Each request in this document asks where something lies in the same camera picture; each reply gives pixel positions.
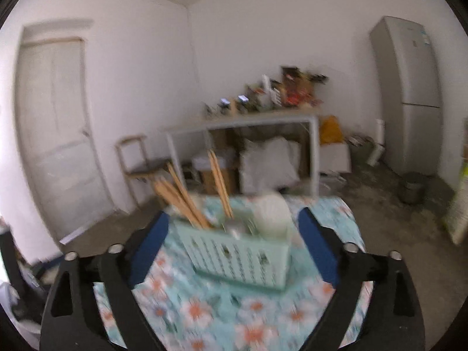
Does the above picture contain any white box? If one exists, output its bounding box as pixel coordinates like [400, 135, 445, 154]
[320, 142, 352, 175]

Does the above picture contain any green sack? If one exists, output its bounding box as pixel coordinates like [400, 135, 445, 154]
[347, 137, 374, 162]

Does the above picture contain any white plastic ladle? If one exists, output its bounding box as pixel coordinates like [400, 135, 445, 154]
[253, 193, 290, 241]

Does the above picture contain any yellow plastic bag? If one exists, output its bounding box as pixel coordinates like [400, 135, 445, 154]
[320, 116, 346, 145]

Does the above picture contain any pale green utensil holder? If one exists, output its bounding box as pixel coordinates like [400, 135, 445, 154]
[172, 195, 293, 294]

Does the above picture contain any wooden chair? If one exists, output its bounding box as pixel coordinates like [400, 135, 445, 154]
[115, 135, 177, 210]

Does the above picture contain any grey refrigerator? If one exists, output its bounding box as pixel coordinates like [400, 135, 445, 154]
[370, 16, 445, 177]

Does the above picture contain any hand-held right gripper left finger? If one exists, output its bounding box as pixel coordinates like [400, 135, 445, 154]
[40, 210, 171, 351]

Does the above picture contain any bundle of wooden chopsticks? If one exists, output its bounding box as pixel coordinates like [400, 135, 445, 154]
[152, 149, 235, 230]

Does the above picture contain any metal spoon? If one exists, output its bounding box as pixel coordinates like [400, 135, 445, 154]
[225, 217, 257, 241]

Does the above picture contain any white sack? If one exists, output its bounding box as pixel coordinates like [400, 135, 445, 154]
[239, 137, 302, 193]

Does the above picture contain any dark box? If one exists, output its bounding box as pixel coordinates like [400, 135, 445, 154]
[281, 66, 308, 82]

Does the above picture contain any white door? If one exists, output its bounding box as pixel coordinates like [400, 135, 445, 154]
[16, 20, 118, 242]

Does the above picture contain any white tube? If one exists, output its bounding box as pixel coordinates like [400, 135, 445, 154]
[367, 119, 387, 167]

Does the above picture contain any dark rice cooker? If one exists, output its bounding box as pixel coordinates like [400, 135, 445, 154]
[397, 172, 429, 205]

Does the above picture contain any floral blue blanket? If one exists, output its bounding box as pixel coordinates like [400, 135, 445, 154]
[91, 194, 374, 351]

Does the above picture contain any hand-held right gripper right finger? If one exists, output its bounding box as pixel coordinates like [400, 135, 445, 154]
[297, 208, 426, 351]

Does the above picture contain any white and green rice bag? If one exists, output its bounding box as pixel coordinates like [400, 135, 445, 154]
[441, 161, 468, 246]

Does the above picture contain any red snack bag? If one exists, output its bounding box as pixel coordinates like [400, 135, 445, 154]
[283, 81, 316, 105]

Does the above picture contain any white frame table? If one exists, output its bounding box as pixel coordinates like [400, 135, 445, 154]
[163, 108, 323, 197]

